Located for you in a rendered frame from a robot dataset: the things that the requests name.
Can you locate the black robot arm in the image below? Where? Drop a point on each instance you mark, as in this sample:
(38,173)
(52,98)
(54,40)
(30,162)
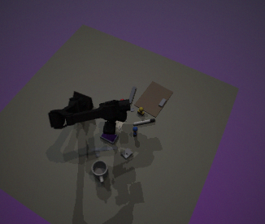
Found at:
(116,110)

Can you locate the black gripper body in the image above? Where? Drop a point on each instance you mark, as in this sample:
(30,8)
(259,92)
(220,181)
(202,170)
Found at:
(109,129)

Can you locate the grey mug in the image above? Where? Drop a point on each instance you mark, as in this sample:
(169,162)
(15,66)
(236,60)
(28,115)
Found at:
(100,170)

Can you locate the brown rectangular board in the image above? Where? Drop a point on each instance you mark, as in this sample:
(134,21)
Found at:
(154,98)

